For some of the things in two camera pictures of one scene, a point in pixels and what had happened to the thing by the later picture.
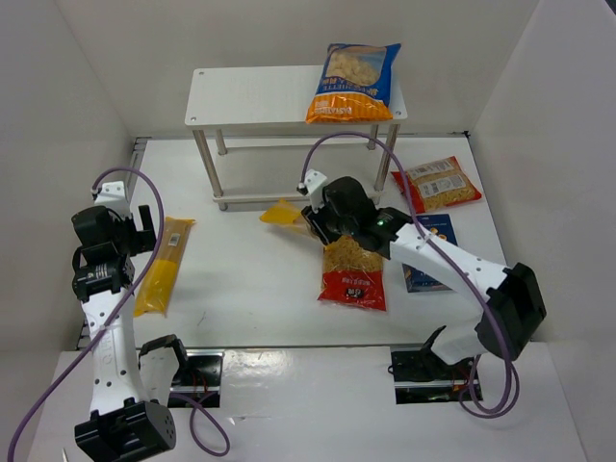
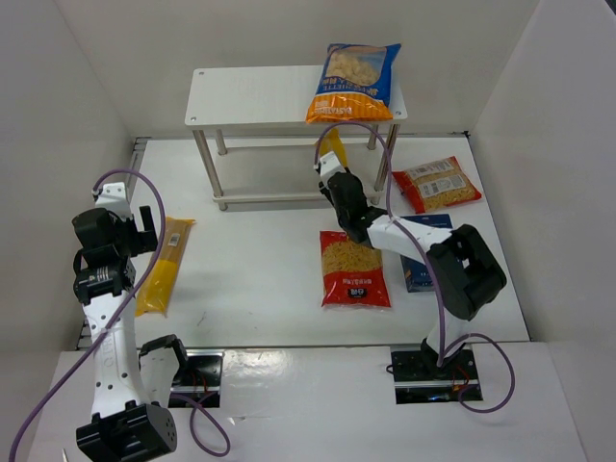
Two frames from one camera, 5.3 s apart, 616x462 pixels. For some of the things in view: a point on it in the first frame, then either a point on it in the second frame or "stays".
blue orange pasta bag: [354, 85] stays
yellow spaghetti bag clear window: [285, 214] to [332, 141]
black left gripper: [142, 231] stays
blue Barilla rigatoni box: [416, 280] stays
